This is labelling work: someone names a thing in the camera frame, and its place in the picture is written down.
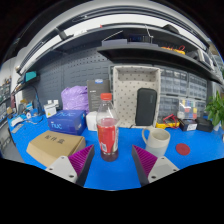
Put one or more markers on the white square box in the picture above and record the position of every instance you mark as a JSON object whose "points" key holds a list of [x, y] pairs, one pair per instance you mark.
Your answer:
{"points": [[91, 121]]}

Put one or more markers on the white dotted storage tray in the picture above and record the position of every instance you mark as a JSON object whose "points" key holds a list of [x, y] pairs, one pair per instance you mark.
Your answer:
{"points": [[125, 96]]}

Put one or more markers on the clear organiser with coloured parts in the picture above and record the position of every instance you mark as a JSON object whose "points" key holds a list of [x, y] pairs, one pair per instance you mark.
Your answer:
{"points": [[187, 108]]}

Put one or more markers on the grey small-parts drawer cabinet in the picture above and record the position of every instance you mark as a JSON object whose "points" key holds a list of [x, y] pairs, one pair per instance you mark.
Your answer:
{"points": [[197, 87], [173, 81], [201, 107], [167, 105]]}

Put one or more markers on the blue printed box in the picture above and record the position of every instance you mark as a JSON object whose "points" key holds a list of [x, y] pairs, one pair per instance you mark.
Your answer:
{"points": [[65, 122]]}

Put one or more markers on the white ceramic mug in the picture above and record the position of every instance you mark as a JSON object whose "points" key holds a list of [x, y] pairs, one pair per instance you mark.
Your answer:
{"points": [[158, 141]]}

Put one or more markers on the purple plastic bag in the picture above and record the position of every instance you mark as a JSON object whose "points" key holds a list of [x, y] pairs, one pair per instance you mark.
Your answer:
{"points": [[75, 98]]}

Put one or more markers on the flat round red coaster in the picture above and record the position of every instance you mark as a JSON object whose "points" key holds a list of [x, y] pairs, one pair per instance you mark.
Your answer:
{"points": [[183, 149]]}

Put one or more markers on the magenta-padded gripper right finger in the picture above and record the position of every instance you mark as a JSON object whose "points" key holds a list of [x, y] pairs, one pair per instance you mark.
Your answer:
{"points": [[161, 166]]}

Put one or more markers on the brown cardboard box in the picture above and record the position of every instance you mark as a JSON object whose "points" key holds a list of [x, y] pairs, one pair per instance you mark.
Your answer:
{"points": [[50, 145]]}

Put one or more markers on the black zip case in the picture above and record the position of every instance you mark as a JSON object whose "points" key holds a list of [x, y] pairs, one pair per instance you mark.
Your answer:
{"points": [[146, 106]]}

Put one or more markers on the small white yellow-labelled box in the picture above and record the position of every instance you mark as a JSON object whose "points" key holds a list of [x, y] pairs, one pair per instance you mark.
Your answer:
{"points": [[50, 110]]}

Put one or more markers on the dark grey flat box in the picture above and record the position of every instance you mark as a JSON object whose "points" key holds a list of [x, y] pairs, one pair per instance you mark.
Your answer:
{"points": [[96, 87]]}

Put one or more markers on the yellow multimeter with red leads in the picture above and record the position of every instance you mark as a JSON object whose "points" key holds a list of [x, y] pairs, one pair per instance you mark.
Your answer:
{"points": [[166, 124]]}

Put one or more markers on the black box with white label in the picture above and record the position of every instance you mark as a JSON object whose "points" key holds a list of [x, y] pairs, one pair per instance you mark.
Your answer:
{"points": [[187, 125]]}

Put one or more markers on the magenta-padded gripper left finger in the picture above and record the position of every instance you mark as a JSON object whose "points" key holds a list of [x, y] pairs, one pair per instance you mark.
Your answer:
{"points": [[63, 166]]}

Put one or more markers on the red-labelled clear drink bottle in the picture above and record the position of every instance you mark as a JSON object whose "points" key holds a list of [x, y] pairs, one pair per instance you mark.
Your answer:
{"points": [[107, 135]]}

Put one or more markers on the black pouch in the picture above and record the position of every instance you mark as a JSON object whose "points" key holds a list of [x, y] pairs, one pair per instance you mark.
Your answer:
{"points": [[204, 124]]}

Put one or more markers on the black overhead shelf unit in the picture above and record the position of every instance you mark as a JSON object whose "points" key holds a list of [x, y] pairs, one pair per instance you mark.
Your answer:
{"points": [[140, 53]]}

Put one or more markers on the green potted plant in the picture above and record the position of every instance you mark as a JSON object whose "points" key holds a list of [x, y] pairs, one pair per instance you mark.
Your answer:
{"points": [[215, 110]]}

